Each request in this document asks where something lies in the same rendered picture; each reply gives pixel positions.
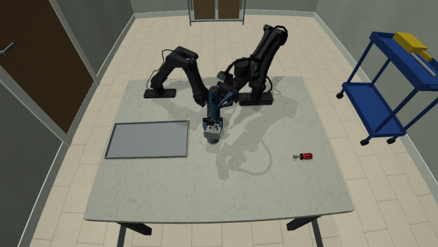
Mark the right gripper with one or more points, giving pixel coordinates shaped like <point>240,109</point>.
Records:
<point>211,121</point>

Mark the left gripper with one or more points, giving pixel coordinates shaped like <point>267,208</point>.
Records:
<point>228,92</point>

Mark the dark blue nut driver barrel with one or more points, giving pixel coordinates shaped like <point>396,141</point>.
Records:
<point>214,101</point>

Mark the dark grey cylinder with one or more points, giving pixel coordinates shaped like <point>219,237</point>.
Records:
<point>212,141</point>

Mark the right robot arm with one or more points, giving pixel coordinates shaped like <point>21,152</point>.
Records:
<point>178,60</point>

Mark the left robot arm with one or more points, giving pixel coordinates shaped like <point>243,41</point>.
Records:
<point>255,73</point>

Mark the grey metal bracket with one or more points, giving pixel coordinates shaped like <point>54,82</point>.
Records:
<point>212,133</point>

